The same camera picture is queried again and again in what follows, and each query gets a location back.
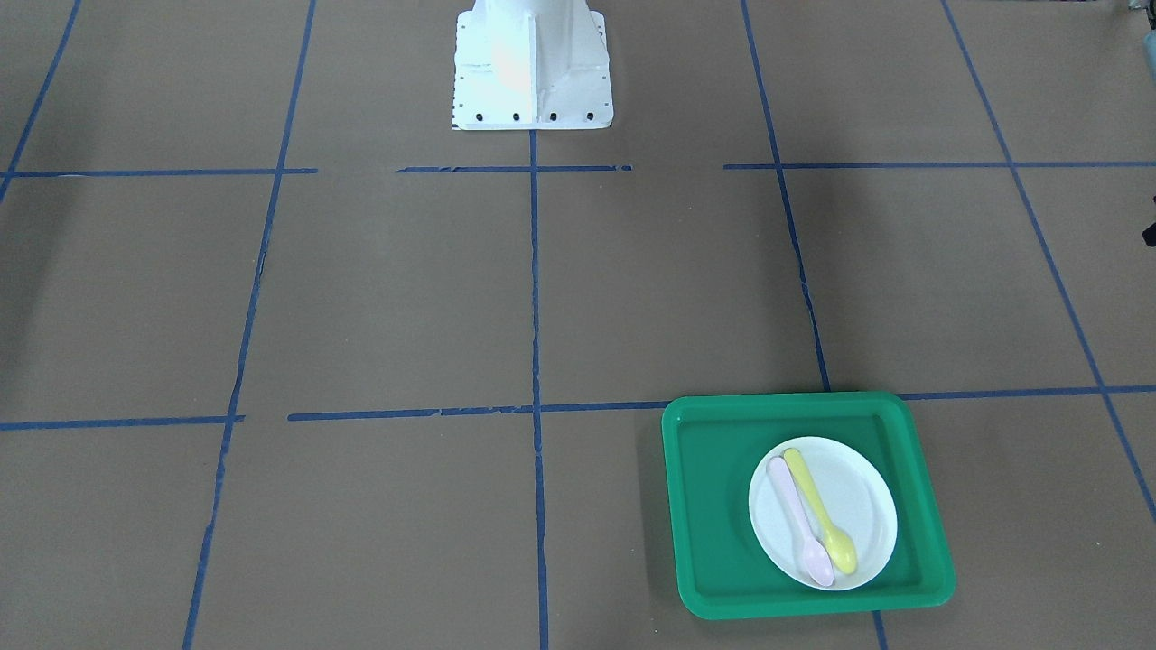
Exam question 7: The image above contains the white round plate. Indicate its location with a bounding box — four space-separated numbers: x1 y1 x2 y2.
748 436 899 593

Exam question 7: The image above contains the yellow plastic spoon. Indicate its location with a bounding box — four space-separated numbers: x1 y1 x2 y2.
783 448 858 588

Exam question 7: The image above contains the pink plastic spoon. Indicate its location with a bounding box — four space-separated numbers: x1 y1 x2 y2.
768 456 833 588

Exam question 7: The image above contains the green plastic tray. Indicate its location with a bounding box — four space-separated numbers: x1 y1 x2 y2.
662 391 957 620

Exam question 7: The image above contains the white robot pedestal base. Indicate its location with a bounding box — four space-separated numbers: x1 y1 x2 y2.
452 1 615 131

